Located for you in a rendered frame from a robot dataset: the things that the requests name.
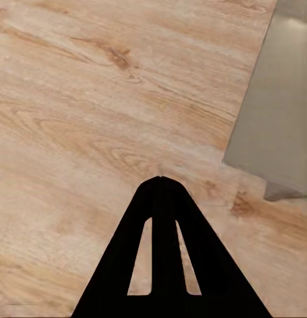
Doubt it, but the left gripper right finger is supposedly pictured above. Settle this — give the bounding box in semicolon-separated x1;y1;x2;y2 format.
160;176;272;318

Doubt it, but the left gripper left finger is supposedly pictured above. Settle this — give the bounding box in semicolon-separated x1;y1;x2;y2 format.
71;176;171;318

